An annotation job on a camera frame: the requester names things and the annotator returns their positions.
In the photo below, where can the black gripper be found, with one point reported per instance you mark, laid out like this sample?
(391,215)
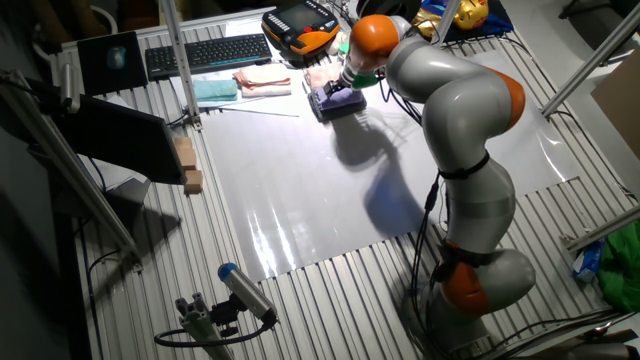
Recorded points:
(339,90)

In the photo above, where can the purple fluffy cloth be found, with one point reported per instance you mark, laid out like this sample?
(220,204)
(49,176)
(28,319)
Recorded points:
(345,101)

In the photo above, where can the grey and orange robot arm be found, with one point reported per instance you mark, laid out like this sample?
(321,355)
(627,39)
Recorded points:
(465,110)

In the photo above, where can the pink fluffy cloth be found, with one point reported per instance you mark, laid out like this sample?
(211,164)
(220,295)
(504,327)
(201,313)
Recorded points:
(320,75)

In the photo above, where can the teal cloth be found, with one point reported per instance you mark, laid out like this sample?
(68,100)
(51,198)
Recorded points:
(215,90)

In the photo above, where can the blue cloth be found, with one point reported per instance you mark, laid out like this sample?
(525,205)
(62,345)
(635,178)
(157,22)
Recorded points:
(500,22)

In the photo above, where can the green cloth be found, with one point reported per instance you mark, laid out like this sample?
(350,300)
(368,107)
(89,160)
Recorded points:
(622,270)

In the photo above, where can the dark grey towel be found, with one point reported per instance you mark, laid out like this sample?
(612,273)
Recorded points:
(340,116)

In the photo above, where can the white egg-shaped object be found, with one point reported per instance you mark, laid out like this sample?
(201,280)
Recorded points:
(336,44)

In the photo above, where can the black and orange teach pendant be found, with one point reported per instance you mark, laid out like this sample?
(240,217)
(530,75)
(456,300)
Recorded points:
(300,25)

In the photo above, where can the cream folded towel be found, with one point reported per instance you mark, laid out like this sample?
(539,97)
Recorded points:
(262,80)

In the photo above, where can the black round device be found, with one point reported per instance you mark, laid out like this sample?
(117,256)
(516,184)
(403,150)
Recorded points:
(380,6)

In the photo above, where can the gold shiny figure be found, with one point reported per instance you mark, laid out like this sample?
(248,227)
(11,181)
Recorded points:
(430,22)

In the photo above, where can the grey glossy table sheet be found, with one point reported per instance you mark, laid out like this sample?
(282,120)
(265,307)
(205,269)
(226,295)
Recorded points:
(300,200)

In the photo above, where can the black keyboard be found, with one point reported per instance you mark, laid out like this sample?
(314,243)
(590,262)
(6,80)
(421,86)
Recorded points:
(210,55)

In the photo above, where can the golden piggy bank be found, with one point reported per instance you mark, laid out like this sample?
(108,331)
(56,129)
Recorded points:
(471,14)

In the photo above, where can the wooden block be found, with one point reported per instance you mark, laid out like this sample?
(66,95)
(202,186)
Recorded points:
(194,182)
(187,159)
(183,143)

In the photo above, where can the black monitor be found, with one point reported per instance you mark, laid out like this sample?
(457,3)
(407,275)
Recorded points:
(125,140)

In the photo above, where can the dark computer mouse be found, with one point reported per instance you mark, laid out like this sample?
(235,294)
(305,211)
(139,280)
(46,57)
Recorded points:
(116,57)

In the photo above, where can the black mouse pad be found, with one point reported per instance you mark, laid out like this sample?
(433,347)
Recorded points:
(112,80)

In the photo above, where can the aluminium slanted bar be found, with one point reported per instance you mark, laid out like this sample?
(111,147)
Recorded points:
(75,175)
(590,60)
(605,230)

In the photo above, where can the short aluminium profile stand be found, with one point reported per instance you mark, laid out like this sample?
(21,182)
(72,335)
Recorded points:
(202,330)

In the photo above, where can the brown cardboard box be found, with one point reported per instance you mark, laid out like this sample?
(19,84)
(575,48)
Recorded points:
(620,105)

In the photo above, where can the blue and white packet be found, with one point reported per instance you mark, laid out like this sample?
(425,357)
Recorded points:
(589,260)

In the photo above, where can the aluminium frame post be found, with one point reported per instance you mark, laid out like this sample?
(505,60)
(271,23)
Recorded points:
(445,22)
(180,65)

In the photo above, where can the silver camera with blue end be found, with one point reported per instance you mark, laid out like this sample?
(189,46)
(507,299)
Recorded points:
(247,292)

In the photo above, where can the black camera clamp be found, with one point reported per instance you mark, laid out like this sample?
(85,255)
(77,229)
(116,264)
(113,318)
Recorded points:
(225,315)

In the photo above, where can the silver cylinder camera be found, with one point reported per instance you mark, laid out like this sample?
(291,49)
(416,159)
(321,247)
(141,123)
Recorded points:
(70,87)

